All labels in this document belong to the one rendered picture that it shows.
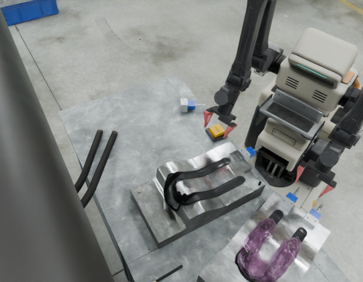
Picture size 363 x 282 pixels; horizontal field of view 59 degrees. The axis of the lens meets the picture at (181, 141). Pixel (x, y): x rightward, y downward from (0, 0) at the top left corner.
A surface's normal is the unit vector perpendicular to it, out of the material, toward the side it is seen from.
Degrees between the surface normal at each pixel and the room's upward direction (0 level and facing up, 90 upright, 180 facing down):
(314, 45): 42
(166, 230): 0
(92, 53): 0
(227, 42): 0
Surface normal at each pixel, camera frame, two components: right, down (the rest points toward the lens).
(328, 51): -0.38, -0.07
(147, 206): 0.05, -0.63
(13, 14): 0.55, 0.67
